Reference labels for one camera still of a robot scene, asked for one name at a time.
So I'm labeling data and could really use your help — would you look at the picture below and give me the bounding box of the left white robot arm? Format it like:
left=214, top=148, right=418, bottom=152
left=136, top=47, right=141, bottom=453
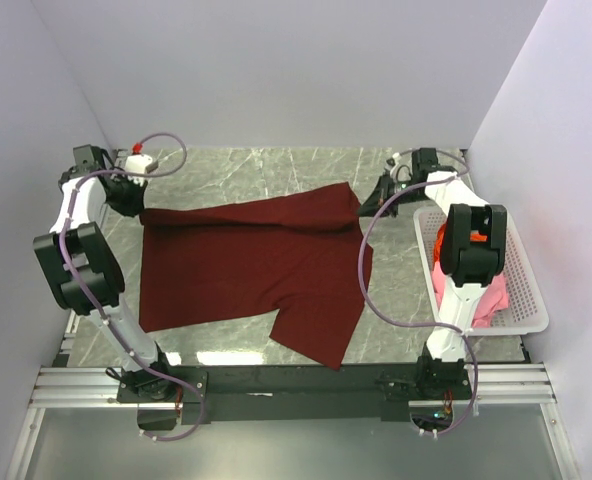
left=33, top=145, right=176, bottom=402

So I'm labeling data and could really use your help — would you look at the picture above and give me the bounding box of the black base beam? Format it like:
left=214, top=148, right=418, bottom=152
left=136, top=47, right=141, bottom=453
left=117, top=362, right=472, bottom=425

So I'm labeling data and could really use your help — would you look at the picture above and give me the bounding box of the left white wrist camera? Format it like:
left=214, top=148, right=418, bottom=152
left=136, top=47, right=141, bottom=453
left=122, top=153, right=159, bottom=175

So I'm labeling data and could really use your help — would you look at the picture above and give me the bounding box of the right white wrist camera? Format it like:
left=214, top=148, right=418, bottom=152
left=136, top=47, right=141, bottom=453
left=384, top=150, right=411, bottom=177

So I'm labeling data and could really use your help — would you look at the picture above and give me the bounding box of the aluminium rail frame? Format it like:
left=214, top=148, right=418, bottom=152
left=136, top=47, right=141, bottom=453
left=29, top=367, right=174, bottom=410

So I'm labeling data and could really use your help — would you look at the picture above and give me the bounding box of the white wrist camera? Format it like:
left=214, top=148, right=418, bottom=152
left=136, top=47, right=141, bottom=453
left=122, top=153, right=159, bottom=175
left=384, top=150, right=411, bottom=177

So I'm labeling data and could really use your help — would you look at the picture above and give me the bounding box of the dark red t shirt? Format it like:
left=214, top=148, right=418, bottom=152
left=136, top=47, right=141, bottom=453
left=139, top=183, right=373, bottom=370

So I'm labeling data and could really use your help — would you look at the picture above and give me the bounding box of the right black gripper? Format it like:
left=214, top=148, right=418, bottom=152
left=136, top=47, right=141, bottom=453
left=356, top=174, right=429, bottom=219

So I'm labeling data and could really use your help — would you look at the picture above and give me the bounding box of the pink t shirt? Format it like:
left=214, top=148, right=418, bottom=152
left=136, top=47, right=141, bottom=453
left=431, top=262, right=509, bottom=328

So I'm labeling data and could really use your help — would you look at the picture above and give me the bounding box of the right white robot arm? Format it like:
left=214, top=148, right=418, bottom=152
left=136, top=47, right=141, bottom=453
left=358, top=148, right=508, bottom=399

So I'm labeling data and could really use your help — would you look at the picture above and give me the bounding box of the orange t shirt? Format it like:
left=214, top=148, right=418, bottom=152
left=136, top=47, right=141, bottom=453
left=433, top=223, right=487, bottom=263

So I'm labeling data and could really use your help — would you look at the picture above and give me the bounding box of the white plastic basket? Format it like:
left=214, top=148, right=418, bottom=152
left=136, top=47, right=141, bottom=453
left=413, top=206, right=549, bottom=337

